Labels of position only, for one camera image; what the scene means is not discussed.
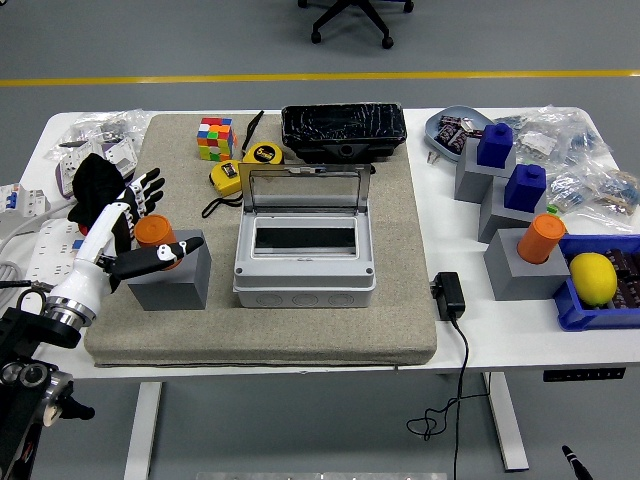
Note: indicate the large colourful puzzle cube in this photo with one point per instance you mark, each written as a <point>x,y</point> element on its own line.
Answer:
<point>215,137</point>

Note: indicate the blue plastic bin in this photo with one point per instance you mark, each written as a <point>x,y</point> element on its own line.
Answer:
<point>575,315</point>

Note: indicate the white table leg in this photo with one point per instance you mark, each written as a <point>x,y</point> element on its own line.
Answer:
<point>507,425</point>
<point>142,430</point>

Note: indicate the white power strip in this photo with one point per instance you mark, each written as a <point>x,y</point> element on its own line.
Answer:
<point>52,255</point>

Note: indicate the dark brown component packs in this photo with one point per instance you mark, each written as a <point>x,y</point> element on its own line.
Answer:
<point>627,280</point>

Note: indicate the dark patterned candy packet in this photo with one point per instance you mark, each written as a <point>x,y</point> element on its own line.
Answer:
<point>452,136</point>
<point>448,121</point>

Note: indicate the orange cylinder battery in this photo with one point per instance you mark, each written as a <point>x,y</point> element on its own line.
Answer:
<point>152,230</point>
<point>542,237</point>

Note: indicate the silver foil packet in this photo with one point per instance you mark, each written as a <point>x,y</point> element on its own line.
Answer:
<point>469,124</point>

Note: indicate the large clear bag of parts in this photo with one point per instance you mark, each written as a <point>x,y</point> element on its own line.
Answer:
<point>565,135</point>

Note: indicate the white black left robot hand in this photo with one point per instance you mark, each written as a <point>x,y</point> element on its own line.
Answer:
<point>92,240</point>

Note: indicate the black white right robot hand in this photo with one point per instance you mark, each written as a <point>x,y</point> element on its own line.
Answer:
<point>575,462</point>

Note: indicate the white wall socket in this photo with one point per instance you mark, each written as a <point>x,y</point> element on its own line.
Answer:
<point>120,152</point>

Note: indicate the grey electrical enclosure box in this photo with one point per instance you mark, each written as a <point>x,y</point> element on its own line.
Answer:
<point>300,280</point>

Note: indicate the smoky transparent hinged box lid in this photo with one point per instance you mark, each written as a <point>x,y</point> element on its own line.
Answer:
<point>305,187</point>

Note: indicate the yellow tape measure black label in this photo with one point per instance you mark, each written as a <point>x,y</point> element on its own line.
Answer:
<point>262,152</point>

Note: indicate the black cloth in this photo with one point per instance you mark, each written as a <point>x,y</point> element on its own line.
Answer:
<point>95,180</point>

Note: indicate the grey block with round hole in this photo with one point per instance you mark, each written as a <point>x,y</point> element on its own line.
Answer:
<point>195,280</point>

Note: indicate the blue bottle-shaped block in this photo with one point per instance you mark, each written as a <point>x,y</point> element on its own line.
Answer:
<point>495,147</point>
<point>525,187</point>

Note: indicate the small green piece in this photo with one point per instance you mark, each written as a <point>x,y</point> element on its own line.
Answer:
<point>552,209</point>

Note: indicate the black plastic tray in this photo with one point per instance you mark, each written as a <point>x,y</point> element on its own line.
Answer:
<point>345,125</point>

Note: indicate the black power adapter plug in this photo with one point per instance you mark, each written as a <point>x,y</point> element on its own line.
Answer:
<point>450,295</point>

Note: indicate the black table control panel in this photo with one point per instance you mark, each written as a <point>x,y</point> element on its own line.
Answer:
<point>585,375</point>

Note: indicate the grey block holder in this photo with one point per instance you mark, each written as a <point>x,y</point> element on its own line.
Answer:
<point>470,180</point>
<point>510,280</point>
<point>492,220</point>

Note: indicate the grey-brown mat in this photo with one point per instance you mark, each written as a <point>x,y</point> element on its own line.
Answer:
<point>325,340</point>

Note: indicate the blue-grey dish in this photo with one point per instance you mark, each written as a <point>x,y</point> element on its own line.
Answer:
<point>435,130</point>

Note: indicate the clear bags of small parts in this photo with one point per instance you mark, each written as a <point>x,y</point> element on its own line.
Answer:
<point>115,122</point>

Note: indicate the yellow lemon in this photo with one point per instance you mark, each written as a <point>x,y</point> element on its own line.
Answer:
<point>594,277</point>

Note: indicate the white circuit breaker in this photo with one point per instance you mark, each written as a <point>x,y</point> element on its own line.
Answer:
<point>17,202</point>

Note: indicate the small clear bag of parts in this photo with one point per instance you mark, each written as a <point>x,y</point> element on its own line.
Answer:
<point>515,121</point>

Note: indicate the white purple socket box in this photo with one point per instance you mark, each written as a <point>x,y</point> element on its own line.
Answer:
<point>65,172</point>

